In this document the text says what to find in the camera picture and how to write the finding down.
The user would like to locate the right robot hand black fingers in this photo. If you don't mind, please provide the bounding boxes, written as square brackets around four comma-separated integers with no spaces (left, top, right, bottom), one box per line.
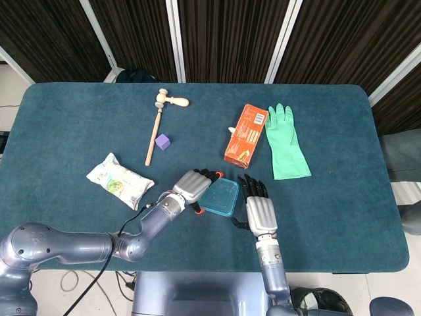
[231,173,279,237]

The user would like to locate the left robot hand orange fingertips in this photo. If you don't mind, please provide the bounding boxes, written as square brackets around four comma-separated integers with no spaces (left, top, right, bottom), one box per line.
[172,169,224,215]

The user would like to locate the blue translucent plastic lid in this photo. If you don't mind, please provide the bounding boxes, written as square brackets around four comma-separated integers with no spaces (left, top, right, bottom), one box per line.
[198,177,240,219]

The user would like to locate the clear plastic container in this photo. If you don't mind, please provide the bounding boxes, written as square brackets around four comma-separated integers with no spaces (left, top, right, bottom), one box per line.
[202,180,238,215]

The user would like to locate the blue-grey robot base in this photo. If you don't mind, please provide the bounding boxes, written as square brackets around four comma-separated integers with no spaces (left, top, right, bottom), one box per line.
[131,271,274,316]

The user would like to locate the purple foam cube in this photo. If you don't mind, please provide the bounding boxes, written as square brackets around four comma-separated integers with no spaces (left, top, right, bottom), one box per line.
[155,133,172,151]

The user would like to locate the wooden massage hammer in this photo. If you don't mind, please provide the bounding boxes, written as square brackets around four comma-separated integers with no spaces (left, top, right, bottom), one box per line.
[145,88,190,167]

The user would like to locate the teal table cloth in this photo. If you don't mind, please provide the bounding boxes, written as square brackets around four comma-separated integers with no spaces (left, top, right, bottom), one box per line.
[0,82,410,274]

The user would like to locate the green rubber glove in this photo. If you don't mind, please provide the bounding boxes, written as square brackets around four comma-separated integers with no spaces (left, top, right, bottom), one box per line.
[264,103,312,180]

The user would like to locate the orange cardboard carton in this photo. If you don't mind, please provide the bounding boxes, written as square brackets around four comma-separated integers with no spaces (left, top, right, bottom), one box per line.
[224,103,269,171]

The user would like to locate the white snack bag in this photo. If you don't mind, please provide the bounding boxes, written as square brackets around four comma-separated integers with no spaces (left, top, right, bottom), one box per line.
[86,152,155,211]

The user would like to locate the black waste bin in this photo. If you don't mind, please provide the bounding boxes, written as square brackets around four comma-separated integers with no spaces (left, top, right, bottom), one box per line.
[291,287,353,316]

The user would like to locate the dark bag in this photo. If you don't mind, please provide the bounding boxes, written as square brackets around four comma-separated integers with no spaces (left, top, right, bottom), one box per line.
[116,68,160,84]

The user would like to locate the person in grey trousers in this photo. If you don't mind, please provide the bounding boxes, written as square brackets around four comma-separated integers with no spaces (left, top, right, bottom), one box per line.
[381,129,421,235]

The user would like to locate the black floor cable with plug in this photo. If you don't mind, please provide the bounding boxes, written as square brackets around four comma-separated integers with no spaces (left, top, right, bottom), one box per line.
[114,271,136,302]

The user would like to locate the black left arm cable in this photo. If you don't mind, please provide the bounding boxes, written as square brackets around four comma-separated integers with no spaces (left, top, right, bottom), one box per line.
[64,201,159,316]

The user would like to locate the grey floor cable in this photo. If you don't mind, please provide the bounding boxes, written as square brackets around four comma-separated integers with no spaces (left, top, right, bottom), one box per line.
[80,270,118,316]

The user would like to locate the white partition post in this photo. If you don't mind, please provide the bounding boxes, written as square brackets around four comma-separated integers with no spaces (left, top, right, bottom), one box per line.
[368,49,421,107]
[0,45,36,84]
[264,0,303,84]
[78,0,124,83]
[165,0,187,83]

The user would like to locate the beige floor cable loop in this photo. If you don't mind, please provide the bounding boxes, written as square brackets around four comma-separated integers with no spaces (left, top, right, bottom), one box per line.
[60,269,80,292]

